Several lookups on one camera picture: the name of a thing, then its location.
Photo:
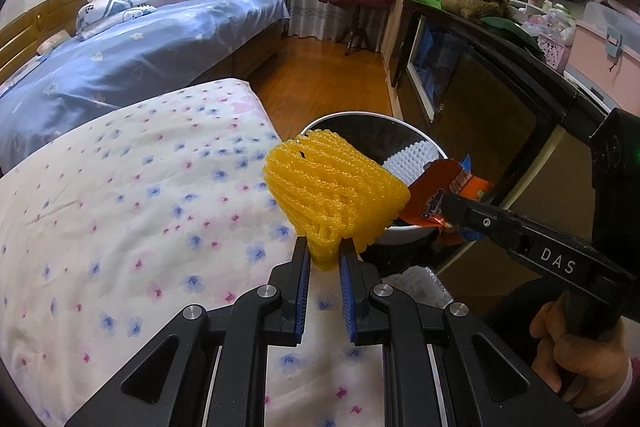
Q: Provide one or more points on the pink storage box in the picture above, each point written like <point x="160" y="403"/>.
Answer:
<point x="600" y="57"/>

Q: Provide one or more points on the white lace basket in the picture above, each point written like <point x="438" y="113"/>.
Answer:
<point x="552" y="49"/>

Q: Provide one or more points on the small beige pillow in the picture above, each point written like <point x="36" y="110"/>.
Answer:
<point x="54" y="42"/>

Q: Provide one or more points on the orange snack wrapper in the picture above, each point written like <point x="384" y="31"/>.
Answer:
<point x="430" y="202"/>

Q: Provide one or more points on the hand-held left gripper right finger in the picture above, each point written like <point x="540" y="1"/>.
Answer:
<point x="347" y="297"/>

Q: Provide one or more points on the dark green cloth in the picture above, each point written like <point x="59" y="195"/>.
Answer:
<point x="510" y="29"/>

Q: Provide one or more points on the black waste bin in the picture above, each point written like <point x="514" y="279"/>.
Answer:
<point x="360" y="127"/>

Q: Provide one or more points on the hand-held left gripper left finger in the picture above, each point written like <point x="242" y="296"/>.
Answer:
<point x="300" y="287"/>

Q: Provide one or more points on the folded white blue quilt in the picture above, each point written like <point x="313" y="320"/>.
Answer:
<point x="110" y="12"/>

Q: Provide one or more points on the white foam fruit net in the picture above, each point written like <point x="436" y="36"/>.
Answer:
<point x="410" y="159"/>

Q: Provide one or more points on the person's right forearm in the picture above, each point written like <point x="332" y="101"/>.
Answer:
<point x="615" y="402"/>

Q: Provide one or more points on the bed with blue cover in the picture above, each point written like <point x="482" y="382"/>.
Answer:
<point x="150" y="47"/>

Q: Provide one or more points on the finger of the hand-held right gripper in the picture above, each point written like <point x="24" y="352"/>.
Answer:
<point x="480" y="219"/>

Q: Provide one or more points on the person's right hand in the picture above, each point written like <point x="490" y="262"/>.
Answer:
<point x="575" y="357"/>

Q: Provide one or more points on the yellow foam fruit net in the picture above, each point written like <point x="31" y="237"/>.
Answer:
<point x="330" y="192"/>

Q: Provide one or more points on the wooden headboard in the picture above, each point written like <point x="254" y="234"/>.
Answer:
<point x="20" y="37"/>

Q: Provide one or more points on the dark wooden cabinet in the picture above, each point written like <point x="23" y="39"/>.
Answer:
<point x="500" y="107"/>

